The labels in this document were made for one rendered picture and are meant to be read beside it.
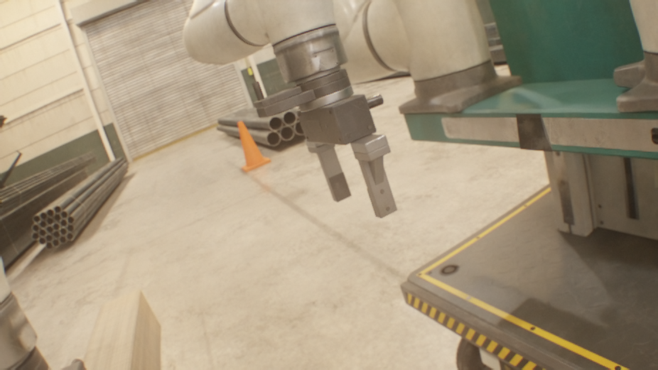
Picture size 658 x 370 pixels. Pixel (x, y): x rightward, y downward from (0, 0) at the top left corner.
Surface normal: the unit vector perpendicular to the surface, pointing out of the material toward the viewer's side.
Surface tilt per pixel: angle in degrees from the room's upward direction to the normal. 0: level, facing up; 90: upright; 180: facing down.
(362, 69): 128
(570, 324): 0
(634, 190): 90
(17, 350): 90
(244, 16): 97
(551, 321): 0
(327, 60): 90
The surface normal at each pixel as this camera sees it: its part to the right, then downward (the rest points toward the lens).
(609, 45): -0.85, 0.40
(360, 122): 0.42, 0.11
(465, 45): 0.23, 0.23
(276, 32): -0.58, 0.57
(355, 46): -0.51, 0.44
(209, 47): -0.42, 0.78
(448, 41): -0.10, 0.34
